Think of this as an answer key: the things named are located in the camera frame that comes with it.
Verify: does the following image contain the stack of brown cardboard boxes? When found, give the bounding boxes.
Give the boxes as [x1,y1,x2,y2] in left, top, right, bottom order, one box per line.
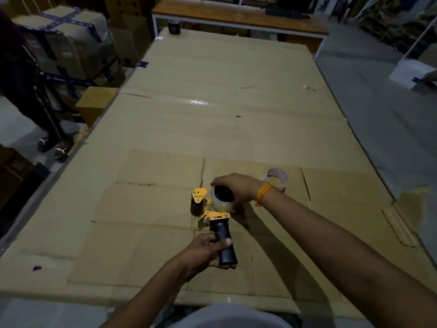
[102,0,156,67]

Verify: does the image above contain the yellow black tape dispenser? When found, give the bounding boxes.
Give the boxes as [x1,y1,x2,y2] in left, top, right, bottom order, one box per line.
[190,186,238,266]

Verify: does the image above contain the person's right forearm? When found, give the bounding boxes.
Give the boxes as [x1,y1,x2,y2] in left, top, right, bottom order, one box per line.
[259,185,437,328]

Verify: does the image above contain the empty cardboard tape core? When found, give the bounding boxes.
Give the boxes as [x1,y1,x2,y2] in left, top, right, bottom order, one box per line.
[262,168,289,193]

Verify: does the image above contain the person's right hand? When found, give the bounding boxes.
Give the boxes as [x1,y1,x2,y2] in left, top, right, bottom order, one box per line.
[210,173,270,205]

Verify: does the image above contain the flattened brown cardboard box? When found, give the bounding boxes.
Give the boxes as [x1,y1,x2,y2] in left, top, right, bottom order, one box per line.
[68,149,394,304]

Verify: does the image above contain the wooden table with white frame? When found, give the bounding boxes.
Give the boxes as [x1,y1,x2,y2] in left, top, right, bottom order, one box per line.
[151,0,330,60]

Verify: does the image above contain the plastic-wrapped boxes with blue tape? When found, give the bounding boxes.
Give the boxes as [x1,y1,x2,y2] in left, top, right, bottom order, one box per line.
[12,5,125,110]

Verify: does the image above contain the white box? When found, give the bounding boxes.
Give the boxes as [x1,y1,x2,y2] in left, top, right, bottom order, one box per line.
[389,58,437,91]

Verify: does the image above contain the black object on wooden table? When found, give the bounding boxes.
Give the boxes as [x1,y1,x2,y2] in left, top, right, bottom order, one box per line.
[264,3,312,20]

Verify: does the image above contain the small brown cardboard box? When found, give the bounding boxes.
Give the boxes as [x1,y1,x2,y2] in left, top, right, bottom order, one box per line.
[75,86,119,129]

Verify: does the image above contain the person's left hand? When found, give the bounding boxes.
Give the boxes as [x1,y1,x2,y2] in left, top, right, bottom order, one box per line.
[172,232,238,282]

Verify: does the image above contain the person's left forearm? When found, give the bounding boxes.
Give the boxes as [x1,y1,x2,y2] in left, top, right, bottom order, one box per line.
[100,257,192,328]

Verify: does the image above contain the large cardboard table cover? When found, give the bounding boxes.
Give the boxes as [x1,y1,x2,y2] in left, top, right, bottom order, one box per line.
[0,27,437,320]

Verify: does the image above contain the torn cardboard strip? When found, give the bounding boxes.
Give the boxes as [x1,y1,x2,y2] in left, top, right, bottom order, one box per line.
[382,205,421,248]

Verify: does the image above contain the orange thread wristband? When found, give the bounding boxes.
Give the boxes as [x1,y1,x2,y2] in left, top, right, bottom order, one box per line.
[255,183,275,207]

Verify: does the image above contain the person's white shirt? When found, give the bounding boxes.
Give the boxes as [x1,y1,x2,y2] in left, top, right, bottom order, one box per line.
[169,303,294,328]

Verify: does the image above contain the clear packing tape roll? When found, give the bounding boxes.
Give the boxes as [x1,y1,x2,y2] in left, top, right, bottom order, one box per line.
[209,185,240,214]

